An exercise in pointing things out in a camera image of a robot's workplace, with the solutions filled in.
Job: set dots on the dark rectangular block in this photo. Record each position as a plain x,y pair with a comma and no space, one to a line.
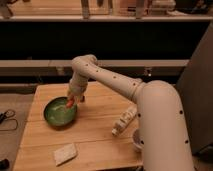
82,98

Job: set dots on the black object on floor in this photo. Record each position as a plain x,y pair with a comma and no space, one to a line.
4,164

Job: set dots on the green ceramic bowl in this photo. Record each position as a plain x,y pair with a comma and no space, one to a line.
57,114

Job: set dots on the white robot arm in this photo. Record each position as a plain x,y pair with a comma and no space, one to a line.
162,127

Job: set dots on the white plastic bottle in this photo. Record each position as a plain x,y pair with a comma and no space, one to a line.
124,120

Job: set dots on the white cup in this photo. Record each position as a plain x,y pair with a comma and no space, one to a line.
136,141

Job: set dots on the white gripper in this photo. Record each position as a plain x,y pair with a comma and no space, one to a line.
77,87

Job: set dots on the white sponge block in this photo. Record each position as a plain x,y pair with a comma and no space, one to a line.
65,153

